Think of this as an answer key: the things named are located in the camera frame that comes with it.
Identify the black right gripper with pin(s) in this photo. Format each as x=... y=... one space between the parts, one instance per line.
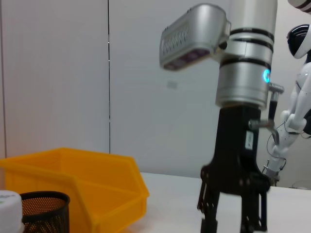
x=233 y=150

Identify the clear green-label water bottle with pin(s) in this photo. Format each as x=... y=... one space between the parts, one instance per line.
x=9 y=211

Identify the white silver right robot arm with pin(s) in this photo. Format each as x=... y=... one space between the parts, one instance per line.
x=245 y=82

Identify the black mesh pen holder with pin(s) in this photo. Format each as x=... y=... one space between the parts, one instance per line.
x=43 y=218

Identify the yellow plastic bin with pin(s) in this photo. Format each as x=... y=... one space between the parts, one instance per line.
x=104 y=179

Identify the white humanoid robot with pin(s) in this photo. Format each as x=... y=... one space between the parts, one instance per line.
x=301 y=102

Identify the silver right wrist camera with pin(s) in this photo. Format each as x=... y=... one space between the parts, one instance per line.
x=194 y=36

